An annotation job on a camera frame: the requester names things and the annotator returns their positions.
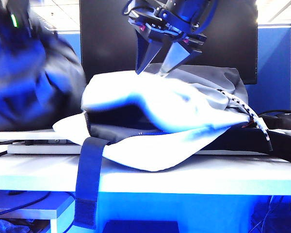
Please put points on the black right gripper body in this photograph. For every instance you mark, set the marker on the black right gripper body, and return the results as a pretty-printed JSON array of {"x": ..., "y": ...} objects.
[{"x": 160, "y": 21}]

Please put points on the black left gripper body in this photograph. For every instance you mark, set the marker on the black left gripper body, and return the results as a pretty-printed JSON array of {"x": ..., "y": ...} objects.
[{"x": 44, "y": 23}]

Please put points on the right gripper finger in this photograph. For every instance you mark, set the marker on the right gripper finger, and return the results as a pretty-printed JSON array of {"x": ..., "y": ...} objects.
[
  {"x": 177, "y": 55},
  {"x": 145, "y": 53}
]

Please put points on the white and gray backpack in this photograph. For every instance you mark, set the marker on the white and gray backpack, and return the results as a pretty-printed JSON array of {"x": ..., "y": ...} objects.
[{"x": 160, "y": 102}]

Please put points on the gray clothes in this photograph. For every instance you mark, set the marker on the gray clothes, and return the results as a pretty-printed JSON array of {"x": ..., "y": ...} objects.
[{"x": 34, "y": 92}]

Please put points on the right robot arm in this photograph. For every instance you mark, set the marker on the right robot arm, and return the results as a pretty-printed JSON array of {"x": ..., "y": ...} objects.
[{"x": 198, "y": 12}]

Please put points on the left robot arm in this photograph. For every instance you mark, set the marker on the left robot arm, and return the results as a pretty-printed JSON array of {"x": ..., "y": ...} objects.
[{"x": 14, "y": 9}]

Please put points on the blue office partition panel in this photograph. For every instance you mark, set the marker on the blue office partition panel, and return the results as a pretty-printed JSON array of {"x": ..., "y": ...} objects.
[
  {"x": 74, "y": 41},
  {"x": 274, "y": 68}
]

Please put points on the black monitor screen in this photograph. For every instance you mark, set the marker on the black monitor screen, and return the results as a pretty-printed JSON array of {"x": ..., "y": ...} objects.
[{"x": 106, "y": 43}]

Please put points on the ceiling light panel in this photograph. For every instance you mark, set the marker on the ceiling light panel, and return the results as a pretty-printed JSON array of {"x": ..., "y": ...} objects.
[{"x": 274, "y": 9}]

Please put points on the white flat platform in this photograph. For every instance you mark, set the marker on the white flat platform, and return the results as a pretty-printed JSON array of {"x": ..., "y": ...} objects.
[{"x": 26, "y": 136}]

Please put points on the white board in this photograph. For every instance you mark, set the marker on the white board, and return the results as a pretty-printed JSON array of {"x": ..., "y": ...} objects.
[{"x": 43, "y": 148}]

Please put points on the black fabric bag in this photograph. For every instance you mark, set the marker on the black fabric bag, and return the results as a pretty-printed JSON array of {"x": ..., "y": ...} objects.
[{"x": 281, "y": 145}]

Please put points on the black box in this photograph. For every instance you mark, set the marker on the black box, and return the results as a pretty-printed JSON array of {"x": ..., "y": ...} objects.
[{"x": 140, "y": 227}]

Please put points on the white shelf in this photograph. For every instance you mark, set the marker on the white shelf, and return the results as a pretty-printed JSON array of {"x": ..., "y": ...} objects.
[{"x": 38, "y": 206}]

